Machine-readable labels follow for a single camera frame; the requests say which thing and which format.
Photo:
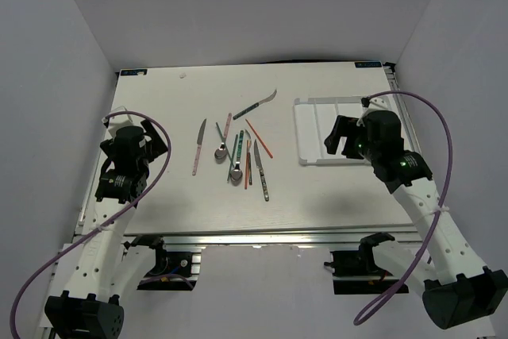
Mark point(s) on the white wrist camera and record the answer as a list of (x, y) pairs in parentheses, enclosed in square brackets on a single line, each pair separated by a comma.
[(113, 124), (370, 105)]

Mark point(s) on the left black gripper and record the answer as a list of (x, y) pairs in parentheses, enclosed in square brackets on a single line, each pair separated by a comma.
[(155, 146)]

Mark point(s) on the dark thin chopstick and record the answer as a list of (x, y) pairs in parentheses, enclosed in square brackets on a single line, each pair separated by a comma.
[(249, 162)]

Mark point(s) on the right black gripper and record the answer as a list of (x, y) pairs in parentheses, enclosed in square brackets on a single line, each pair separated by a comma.
[(344, 127)]

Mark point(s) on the pink handled knife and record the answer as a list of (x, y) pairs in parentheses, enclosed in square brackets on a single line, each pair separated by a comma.
[(199, 146)]

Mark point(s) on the green chopstick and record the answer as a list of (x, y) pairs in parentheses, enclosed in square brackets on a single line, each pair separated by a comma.
[(232, 158)]

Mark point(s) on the floral handled knife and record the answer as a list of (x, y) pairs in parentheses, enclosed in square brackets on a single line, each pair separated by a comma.
[(261, 172)]

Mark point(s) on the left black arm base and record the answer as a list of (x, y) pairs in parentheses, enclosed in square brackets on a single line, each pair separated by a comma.
[(171, 271)]

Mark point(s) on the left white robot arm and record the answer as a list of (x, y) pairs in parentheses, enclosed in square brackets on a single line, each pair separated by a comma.
[(90, 303)]

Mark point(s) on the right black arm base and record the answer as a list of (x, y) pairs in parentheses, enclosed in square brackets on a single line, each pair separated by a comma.
[(355, 272)]

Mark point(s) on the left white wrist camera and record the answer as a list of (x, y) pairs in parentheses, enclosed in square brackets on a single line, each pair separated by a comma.
[(113, 124)]

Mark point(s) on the left blue corner label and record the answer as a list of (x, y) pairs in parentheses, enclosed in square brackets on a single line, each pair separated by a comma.
[(133, 72)]

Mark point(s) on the white divided utensil tray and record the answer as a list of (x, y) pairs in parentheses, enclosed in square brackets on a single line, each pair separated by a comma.
[(314, 119)]

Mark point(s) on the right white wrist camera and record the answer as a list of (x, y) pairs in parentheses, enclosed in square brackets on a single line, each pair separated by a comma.
[(370, 105)]

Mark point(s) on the green handled spoon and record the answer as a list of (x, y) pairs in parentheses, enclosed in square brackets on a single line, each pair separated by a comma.
[(236, 173)]

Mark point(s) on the pink handled spoon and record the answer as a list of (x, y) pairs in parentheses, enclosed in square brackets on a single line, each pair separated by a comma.
[(222, 152)]

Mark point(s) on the orange chopstick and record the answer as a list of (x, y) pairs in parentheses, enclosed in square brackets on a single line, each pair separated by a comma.
[(267, 150), (246, 170)]

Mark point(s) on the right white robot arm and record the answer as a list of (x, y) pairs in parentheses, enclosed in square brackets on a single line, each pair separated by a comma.
[(458, 287)]

